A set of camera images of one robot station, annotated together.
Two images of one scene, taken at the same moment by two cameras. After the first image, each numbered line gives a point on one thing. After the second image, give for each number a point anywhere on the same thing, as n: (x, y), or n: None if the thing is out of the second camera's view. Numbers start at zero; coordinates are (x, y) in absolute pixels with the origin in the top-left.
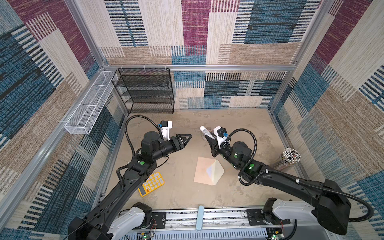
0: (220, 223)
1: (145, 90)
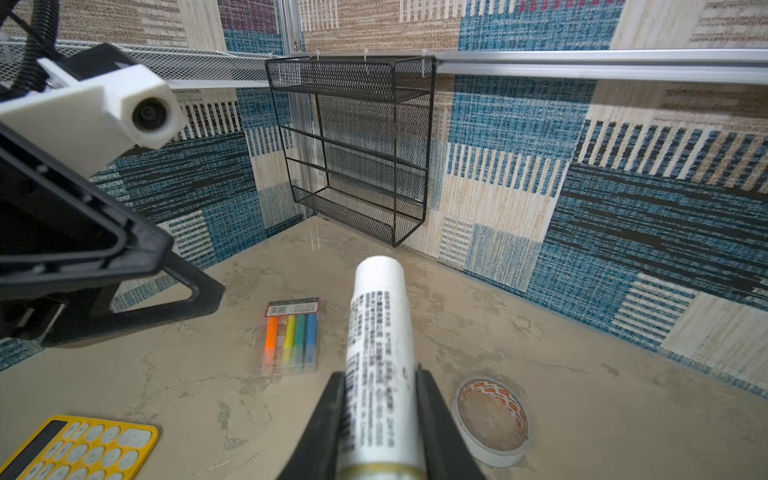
0: None
1: (357, 133)
